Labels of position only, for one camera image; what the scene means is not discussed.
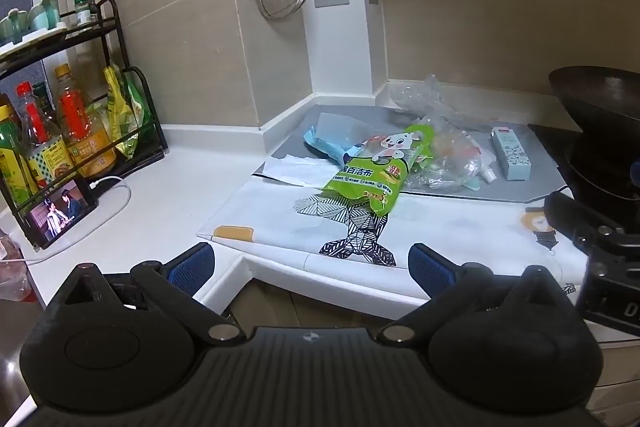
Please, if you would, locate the green cap spice jar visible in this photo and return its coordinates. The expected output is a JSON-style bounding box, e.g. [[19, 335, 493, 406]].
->
[[74, 0, 97, 30]]

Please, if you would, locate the clear plastic bag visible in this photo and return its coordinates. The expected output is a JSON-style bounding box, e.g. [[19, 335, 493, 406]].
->
[[389, 74, 493, 142]]

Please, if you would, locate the blue plastic packet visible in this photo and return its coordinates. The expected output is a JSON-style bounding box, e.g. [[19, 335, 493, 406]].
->
[[303, 112, 373, 165]]

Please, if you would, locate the white tray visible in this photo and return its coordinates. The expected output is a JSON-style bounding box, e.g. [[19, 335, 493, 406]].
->
[[0, 23, 68, 58]]

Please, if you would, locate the white geometric printed cloth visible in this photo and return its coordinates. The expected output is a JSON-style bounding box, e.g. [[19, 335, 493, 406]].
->
[[196, 167, 591, 303]]

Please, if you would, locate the pink plastic bag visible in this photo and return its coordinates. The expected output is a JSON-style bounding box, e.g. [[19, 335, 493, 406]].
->
[[0, 229, 36, 303]]

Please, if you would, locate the pale green cup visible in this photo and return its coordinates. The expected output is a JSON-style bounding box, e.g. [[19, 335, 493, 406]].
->
[[29, 0, 62, 30], [0, 9, 31, 45]]

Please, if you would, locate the red cap sauce bottle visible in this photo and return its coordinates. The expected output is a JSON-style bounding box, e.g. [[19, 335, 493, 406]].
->
[[15, 82, 76, 188]]

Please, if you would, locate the white paper tissue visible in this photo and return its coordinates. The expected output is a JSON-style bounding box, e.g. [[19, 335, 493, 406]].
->
[[252, 155, 333, 188]]

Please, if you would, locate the yellow green snack bag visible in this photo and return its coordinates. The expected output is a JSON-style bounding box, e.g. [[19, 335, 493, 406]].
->
[[102, 64, 133, 160]]

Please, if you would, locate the white charging cable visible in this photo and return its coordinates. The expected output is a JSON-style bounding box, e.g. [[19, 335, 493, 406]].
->
[[30, 176, 132, 264]]

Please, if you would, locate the yellow cap oil bottle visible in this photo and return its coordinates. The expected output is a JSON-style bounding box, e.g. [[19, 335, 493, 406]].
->
[[54, 63, 118, 178]]

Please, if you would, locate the green printed packet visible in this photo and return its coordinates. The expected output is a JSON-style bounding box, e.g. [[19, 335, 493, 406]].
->
[[320, 124, 436, 215]]

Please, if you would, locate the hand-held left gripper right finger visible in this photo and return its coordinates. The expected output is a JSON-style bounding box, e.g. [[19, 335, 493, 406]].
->
[[377, 243, 576, 348]]

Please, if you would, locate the dark glass bottle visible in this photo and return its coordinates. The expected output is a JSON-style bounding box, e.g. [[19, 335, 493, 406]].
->
[[32, 82, 58, 122]]

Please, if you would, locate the black wire rack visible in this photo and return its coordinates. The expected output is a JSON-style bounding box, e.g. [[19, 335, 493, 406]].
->
[[0, 0, 168, 253]]

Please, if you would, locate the black wok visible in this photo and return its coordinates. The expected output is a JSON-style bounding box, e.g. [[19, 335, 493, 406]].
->
[[547, 66, 640, 202]]

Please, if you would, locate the pale teal patterned box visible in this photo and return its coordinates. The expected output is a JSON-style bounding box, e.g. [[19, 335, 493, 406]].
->
[[491, 127, 532, 182]]

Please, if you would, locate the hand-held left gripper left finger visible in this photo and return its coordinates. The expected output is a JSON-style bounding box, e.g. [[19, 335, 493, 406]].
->
[[47, 243, 246, 348]]

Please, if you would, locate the grey counter mat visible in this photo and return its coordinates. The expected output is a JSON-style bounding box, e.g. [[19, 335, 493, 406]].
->
[[267, 104, 571, 208]]

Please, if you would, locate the green bottle yellow cap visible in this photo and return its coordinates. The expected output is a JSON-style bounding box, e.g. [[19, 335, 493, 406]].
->
[[0, 104, 38, 208]]

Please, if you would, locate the black smartphone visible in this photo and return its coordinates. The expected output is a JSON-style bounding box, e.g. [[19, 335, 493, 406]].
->
[[24, 179, 100, 250]]

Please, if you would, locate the beige kitchen cabinet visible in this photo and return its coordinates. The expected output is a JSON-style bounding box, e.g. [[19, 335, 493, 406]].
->
[[227, 279, 640, 427]]

